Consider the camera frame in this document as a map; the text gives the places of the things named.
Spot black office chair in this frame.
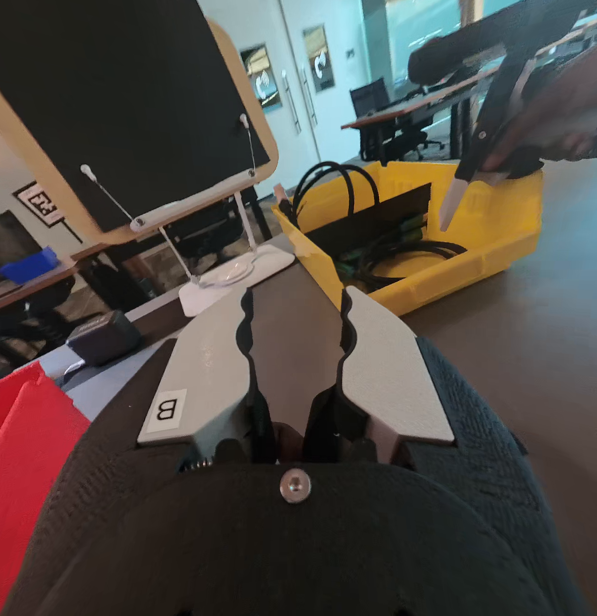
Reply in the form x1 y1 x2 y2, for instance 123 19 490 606
350 77 444 162

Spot black board with tan frame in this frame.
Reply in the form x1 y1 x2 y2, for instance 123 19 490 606
0 0 280 247

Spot yellow plastic bin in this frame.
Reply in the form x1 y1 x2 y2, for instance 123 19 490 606
271 161 544 319

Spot white tablet stand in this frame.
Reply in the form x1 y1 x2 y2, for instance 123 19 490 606
79 113 297 318

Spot dark grey power cube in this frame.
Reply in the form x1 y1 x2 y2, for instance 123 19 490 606
66 310 143 368

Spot coiled black cables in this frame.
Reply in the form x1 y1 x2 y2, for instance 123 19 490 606
337 214 468 293

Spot black bin divider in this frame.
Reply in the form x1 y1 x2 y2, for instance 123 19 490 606
305 183 432 251

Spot black and white marker sign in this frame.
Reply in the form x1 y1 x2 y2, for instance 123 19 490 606
12 180 83 244

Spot blue plastic bin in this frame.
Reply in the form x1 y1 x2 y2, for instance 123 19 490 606
0 246 59 285

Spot person's right hand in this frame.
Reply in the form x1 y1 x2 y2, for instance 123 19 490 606
483 34 597 177

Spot wooden office desk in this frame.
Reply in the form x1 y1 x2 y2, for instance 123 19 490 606
341 63 503 162

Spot red plastic bin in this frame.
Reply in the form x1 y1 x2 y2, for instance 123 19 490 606
0 361 93 616

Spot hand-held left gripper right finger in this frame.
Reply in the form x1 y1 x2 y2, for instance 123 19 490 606
309 285 456 464

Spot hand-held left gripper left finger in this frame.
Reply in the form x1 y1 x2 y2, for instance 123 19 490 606
137 287 275 456

